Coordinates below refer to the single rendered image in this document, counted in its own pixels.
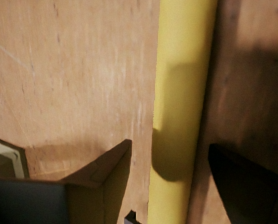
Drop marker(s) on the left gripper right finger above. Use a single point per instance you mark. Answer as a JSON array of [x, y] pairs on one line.
[[248, 191]]

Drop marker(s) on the long yellow rail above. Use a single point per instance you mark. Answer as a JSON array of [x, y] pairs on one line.
[[184, 44]]

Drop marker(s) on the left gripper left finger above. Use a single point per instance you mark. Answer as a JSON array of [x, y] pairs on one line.
[[91, 195]]

